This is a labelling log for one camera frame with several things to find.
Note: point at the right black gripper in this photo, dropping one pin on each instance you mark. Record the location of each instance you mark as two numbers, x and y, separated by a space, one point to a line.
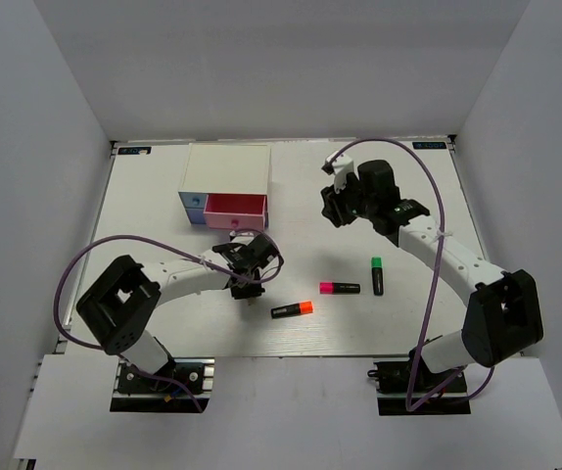
334 202

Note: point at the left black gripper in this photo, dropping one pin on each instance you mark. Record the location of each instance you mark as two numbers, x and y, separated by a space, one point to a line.
255 291

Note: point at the pink drawer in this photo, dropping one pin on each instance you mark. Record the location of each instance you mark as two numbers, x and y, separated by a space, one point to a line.
236 211

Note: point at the green cap highlighter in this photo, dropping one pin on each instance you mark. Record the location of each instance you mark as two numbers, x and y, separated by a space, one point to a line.
377 276

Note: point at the orange cap highlighter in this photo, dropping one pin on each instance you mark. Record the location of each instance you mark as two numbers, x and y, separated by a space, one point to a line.
292 310

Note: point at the wide purple-blue drawer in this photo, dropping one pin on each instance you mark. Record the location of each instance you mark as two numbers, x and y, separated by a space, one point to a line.
196 216

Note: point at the pink cap highlighter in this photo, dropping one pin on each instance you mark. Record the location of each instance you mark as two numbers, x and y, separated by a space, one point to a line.
338 288

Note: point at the small blue drawer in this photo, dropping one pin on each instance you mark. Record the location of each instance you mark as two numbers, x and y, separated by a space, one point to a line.
193 200

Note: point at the white mini drawer cabinet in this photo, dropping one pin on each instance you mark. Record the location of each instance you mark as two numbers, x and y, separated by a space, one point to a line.
228 169

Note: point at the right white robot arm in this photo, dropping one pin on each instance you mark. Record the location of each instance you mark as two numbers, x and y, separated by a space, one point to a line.
502 308

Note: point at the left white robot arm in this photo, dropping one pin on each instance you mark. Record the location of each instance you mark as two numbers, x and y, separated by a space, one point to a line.
118 306

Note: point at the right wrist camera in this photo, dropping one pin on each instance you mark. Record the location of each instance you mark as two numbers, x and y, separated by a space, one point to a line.
340 167

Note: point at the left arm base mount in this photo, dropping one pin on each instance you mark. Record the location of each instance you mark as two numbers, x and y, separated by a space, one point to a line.
189 391

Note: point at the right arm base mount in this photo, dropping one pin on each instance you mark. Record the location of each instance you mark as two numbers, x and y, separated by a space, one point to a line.
391 378

